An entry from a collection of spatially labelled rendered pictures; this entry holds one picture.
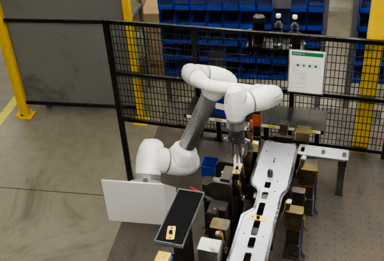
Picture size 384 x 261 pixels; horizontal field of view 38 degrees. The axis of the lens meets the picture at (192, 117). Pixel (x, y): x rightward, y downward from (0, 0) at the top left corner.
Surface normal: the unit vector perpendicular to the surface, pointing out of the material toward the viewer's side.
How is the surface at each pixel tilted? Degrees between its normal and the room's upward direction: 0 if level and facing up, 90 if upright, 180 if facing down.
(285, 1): 90
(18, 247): 0
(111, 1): 90
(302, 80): 90
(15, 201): 0
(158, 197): 90
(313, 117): 0
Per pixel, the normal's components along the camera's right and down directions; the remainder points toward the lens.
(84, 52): -0.17, 0.57
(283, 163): -0.06, -0.82
